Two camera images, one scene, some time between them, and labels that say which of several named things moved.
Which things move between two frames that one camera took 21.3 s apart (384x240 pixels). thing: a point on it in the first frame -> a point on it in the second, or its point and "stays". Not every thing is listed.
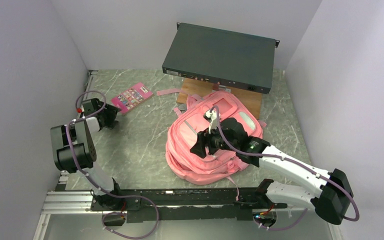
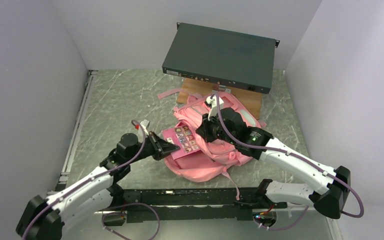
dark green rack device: (221, 57) stays
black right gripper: (199, 148) -> (204, 129)
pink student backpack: (188, 120) stays
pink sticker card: (132, 97) -> (185, 137)
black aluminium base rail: (141, 205) stays
